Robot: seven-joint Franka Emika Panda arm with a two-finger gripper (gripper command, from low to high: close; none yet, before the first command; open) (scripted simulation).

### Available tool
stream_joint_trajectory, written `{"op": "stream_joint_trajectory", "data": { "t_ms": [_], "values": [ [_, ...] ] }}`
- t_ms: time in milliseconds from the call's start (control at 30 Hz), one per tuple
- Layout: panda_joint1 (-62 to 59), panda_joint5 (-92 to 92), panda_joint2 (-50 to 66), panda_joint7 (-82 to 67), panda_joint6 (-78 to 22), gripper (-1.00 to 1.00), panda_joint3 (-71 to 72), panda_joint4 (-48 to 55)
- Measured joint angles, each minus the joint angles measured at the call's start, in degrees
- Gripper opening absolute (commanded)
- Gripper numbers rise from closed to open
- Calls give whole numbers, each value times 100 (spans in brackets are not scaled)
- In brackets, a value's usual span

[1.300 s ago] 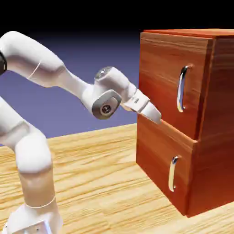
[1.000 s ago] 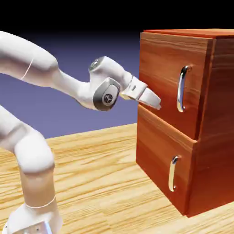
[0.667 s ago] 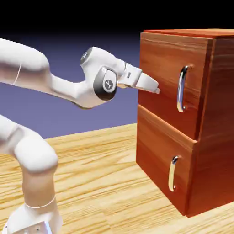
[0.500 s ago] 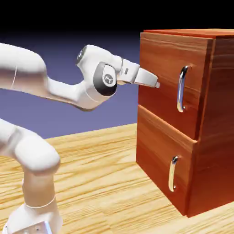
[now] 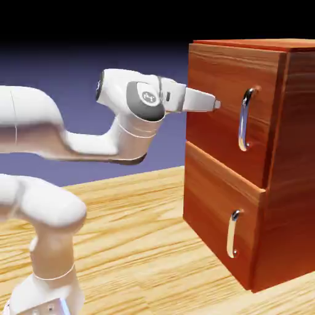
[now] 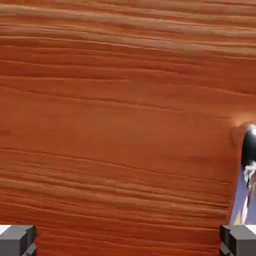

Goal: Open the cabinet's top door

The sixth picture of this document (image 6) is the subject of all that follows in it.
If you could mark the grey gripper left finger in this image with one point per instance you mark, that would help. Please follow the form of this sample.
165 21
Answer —
16 241

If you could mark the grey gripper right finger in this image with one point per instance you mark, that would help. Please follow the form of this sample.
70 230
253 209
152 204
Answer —
240 242

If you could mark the reddish wood cabinet door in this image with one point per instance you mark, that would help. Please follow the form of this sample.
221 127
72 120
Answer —
120 128

